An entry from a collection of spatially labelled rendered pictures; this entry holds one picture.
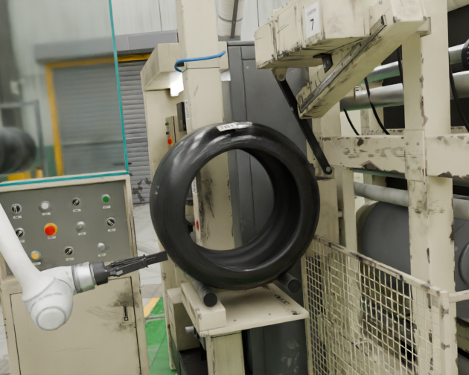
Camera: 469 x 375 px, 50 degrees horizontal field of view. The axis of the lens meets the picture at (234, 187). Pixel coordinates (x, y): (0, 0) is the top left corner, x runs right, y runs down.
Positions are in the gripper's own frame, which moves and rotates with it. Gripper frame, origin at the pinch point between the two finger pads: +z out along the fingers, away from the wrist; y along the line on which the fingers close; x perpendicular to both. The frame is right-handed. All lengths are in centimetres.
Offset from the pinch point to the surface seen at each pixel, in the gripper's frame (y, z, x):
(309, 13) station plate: -30, 54, -64
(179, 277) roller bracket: 21.2, 7.6, 14.9
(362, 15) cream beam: -38, 65, -59
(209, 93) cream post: 23, 34, -50
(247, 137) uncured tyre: -11.5, 35.0, -32.7
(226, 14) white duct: 73, 61, -87
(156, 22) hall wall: 908, 160, -254
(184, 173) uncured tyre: -11.4, 13.1, -26.0
